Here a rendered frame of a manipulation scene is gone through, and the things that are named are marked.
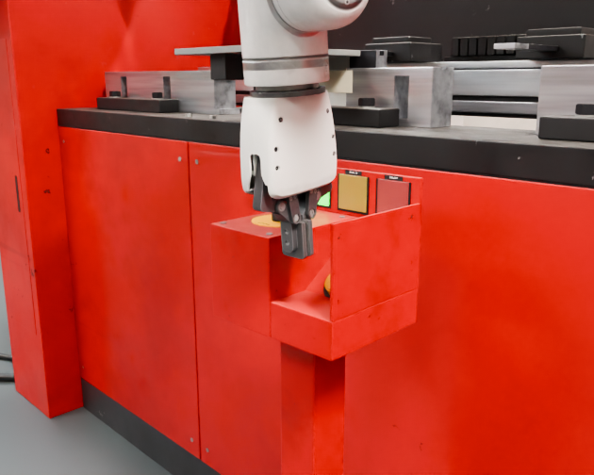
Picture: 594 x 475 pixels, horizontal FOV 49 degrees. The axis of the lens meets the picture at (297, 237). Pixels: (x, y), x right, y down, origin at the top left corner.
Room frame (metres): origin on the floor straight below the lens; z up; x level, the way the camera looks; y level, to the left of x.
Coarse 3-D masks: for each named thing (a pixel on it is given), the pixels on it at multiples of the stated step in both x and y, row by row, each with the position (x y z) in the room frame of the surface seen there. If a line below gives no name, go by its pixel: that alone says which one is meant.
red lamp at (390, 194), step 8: (384, 184) 0.78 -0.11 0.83; (392, 184) 0.77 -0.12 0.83; (400, 184) 0.76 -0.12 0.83; (408, 184) 0.75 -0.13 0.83; (384, 192) 0.78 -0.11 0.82; (392, 192) 0.77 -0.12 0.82; (400, 192) 0.76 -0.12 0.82; (384, 200) 0.78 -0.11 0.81; (392, 200) 0.77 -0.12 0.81; (400, 200) 0.76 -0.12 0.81; (384, 208) 0.78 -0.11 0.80; (392, 208) 0.77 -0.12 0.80
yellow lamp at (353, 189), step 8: (344, 176) 0.82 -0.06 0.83; (352, 176) 0.81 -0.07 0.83; (360, 176) 0.80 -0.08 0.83; (344, 184) 0.82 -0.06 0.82; (352, 184) 0.81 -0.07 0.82; (360, 184) 0.80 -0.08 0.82; (344, 192) 0.82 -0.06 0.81; (352, 192) 0.81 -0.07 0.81; (360, 192) 0.80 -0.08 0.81; (344, 200) 0.82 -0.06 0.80; (352, 200) 0.81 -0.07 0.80; (360, 200) 0.80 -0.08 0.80; (344, 208) 0.82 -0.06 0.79; (352, 208) 0.81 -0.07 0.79; (360, 208) 0.80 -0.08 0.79
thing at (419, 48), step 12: (408, 36) 1.35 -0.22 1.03; (372, 48) 1.40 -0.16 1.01; (384, 48) 1.38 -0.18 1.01; (396, 48) 1.36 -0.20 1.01; (408, 48) 1.34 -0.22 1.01; (420, 48) 1.36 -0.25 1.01; (432, 48) 1.39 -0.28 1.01; (396, 60) 1.36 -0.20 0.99; (408, 60) 1.34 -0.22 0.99; (420, 60) 1.36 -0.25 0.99; (432, 60) 1.39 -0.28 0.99
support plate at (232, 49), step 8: (184, 48) 1.09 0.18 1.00; (192, 48) 1.07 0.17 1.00; (200, 48) 1.06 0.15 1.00; (208, 48) 1.04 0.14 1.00; (216, 48) 1.03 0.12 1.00; (224, 48) 1.01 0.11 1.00; (232, 48) 1.00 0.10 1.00; (240, 48) 0.99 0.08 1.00; (208, 56) 1.16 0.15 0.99; (328, 56) 1.16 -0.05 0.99; (336, 56) 1.16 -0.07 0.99; (344, 56) 1.16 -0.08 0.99; (352, 56) 1.16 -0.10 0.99
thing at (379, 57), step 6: (360, 54) 1.17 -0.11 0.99; (366, 54) 1.16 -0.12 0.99; (372, 54) 1.15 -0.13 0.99; (378, 54) 1.15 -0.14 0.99; (384, 54) 1.16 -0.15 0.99; (354, 60) 1.18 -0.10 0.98; (360, 60) 1.17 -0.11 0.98; (366, 60) 1.16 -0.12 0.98; (372, 60) 1.15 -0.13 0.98; (378, 60) 1.15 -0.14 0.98; (384, 60) 1.16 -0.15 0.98; (354, 66) 1.18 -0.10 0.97; (360, 66) 1.17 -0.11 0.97; (366, 66) 1.16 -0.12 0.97; (372, 66) 1.15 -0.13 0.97; (378, 66) 1.15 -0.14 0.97; (384, 66) 1.16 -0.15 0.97
